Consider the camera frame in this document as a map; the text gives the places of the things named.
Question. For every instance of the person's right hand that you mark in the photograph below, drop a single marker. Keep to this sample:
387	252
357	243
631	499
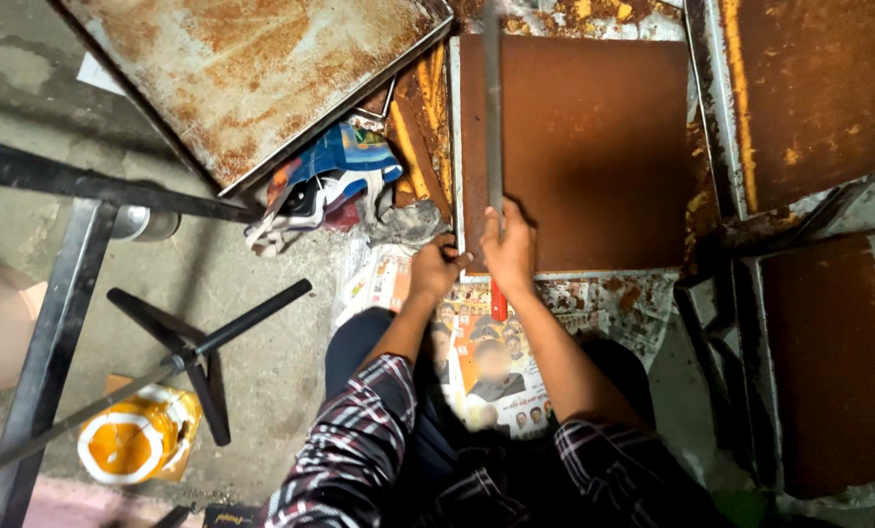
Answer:
509	253

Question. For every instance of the person's left hand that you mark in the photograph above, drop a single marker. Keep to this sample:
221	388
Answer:
431	271

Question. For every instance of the person's right fingers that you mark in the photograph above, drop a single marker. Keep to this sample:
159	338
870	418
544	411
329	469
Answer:
493	220

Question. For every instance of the person's left fingers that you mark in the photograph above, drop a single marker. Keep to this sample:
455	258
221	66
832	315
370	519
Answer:
455	257

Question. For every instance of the metal tray with brown slab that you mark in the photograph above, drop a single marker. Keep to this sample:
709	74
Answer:
455	147
826	88
833	367

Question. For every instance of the grey crumpled cloth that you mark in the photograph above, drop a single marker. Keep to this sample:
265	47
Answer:
408	224

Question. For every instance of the tray with yellow brown strips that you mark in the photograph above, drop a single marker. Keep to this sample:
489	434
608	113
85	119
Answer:
419	132

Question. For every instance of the brown sweet slab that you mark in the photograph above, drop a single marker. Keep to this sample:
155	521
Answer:
591	154

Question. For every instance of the printed newspaper sheet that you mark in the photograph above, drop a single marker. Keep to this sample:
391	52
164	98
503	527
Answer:
606	301

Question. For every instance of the blue printed plastic bag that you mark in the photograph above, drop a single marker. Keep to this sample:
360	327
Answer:
335	165

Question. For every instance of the person's plaid shirt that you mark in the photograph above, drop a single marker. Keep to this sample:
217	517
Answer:
349	455

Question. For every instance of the crumb-covered newspaper sheet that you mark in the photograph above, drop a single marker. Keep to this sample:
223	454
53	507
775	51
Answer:
591	16

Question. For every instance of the empty rusty metal tray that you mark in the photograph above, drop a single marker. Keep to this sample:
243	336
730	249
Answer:
247	73

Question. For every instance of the black cross-shaped metal stand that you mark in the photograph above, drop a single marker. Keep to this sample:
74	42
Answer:
188	345

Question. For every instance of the steel cup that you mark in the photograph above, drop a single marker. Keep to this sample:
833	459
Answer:
144	224

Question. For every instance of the black printed packet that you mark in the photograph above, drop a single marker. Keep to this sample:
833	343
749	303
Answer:
228	517

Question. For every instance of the orange and white container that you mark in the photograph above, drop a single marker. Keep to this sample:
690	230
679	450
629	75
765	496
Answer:
133	440

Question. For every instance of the white paper scrap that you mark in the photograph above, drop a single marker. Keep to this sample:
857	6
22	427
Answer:
99	75

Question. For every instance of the thin grey metal rod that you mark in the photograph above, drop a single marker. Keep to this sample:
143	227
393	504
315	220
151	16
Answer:
63	425

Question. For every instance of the black metal rack frame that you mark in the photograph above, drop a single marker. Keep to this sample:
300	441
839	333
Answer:
716	337

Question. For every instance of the black metal table frame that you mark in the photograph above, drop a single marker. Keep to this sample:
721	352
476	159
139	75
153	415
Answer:
49	345

